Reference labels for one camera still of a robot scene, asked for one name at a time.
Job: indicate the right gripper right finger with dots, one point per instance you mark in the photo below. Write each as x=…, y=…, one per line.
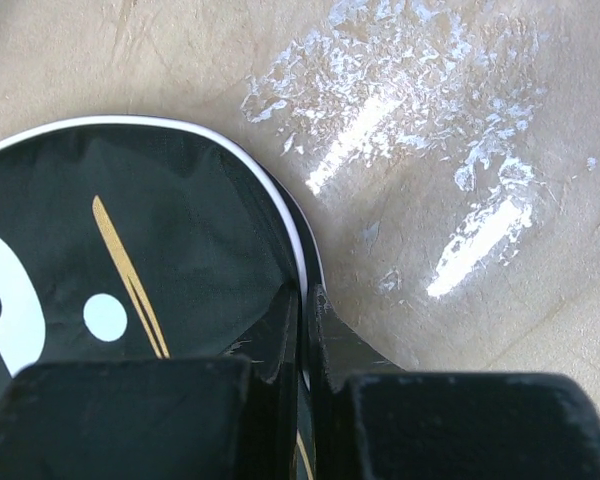
x=374, y=420

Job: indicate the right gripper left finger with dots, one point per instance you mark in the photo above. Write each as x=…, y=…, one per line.
x=229, y=416

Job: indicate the black sport racket bag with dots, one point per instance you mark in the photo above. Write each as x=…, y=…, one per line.
x=127, y=238

